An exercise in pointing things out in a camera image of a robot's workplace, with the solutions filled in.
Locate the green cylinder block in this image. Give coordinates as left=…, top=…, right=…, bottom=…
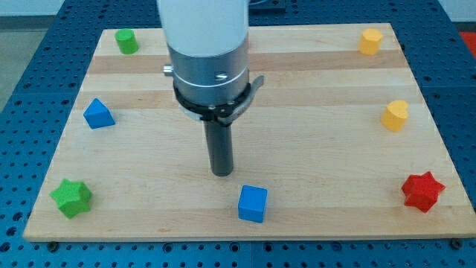
left=115, top=28, right=139, bottom=54

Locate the black clamp with grey lever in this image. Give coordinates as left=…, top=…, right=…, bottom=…
left=173, top=75, right=265, bottom=126

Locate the green star block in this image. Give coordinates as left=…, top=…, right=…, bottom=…
left=49, top=178, right=92, bottom=219

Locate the blue triangular prism block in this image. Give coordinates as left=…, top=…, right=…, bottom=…
left=83, top=98, right=115, bottom=129

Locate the yellow heart block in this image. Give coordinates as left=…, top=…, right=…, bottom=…
left=381, top=100, right=409, bottom=133

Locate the light wooden board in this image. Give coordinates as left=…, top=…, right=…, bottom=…
left=23, top=23, right=475, bottom=242

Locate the yellow hexagon block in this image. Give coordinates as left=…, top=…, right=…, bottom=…
left=358, top=28, right=383, bottom=55

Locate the red star block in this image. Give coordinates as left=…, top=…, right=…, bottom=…
left=401, top=171, right=446, bottom=213

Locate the blue perforated metal table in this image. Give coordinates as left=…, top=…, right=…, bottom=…
left=1, top=0, right=475, bottom=267

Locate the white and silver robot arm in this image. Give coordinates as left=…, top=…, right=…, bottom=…
left=157, top=0, right=249, bottom=121

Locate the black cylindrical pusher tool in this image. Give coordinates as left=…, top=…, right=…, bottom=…
left=204, top=121, right=234, bottom=176

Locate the blue cube block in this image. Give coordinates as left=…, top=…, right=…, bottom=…
left=238, top=185, right=268, bottom=223

